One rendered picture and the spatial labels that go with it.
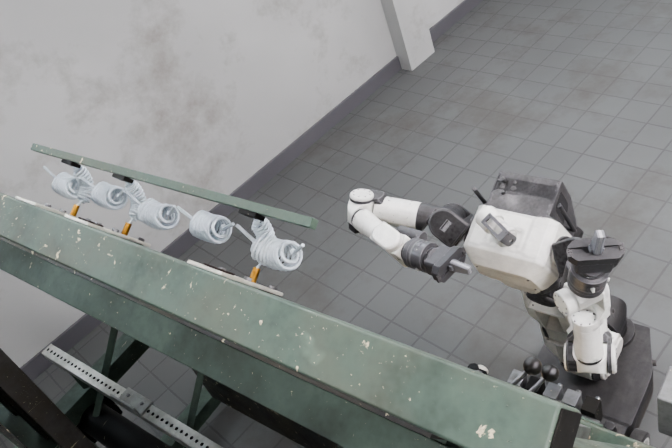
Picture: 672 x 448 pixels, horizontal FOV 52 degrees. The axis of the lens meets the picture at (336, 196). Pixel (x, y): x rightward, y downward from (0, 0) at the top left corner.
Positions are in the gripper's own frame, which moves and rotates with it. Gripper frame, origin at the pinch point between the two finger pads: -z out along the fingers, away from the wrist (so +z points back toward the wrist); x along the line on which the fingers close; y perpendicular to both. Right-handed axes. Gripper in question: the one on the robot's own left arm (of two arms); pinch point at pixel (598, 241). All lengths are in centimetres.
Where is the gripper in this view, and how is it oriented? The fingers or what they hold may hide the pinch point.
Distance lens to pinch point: 162.3
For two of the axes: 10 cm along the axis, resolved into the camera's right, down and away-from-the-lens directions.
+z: 1.3, 6.1, 7.8
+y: 0.0, -7.9, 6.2
